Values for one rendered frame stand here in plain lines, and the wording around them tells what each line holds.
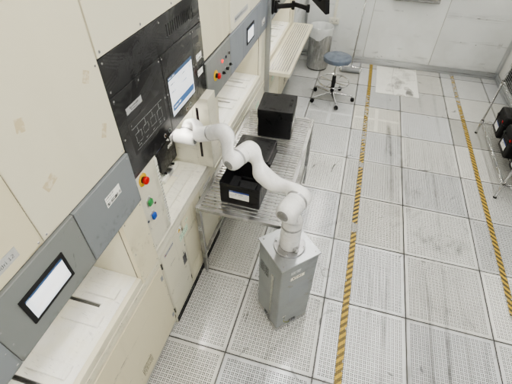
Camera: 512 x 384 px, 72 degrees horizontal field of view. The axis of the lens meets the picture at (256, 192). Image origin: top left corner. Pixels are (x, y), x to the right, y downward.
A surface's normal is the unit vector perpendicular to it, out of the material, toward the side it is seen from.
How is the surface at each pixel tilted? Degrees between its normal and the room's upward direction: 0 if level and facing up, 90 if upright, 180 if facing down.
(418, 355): 0
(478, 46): 90
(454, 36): 90
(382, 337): 0
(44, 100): 90
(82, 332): 0
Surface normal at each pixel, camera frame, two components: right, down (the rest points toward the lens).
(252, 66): -0.27, 0.67
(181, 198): 0.01, -0.72
